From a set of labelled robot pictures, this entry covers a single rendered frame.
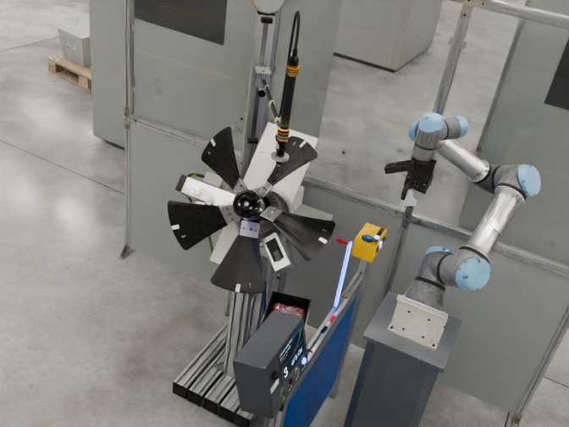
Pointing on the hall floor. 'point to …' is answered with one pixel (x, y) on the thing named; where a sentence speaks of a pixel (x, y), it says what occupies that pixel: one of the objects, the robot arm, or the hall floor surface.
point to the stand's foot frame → (212, 383)
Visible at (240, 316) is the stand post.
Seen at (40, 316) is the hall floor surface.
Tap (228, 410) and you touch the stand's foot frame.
